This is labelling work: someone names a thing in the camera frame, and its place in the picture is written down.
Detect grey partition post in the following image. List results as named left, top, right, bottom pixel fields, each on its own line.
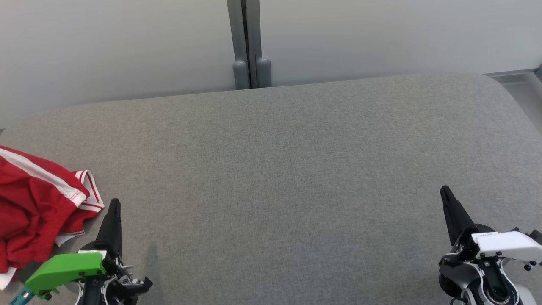
left=227, top=0, right=261, bottom=89

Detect grey rounded post foot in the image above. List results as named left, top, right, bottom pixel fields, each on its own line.
left=256, top=57, right=272, bottom=88
left=232, top=60, right=250, bottom=90

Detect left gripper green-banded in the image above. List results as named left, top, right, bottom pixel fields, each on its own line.
left=25, top=198, right=153, bottom=305

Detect left black cable teal connector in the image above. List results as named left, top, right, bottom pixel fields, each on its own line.
left=8, top=287, right=35, bottom=305

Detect right gripper white-banded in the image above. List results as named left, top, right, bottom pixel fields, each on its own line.
left=440, top=186, right=542, bottom=269

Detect red white sleeved shirt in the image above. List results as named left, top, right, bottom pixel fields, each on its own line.
left=0, top=145, right=105, bottom=291

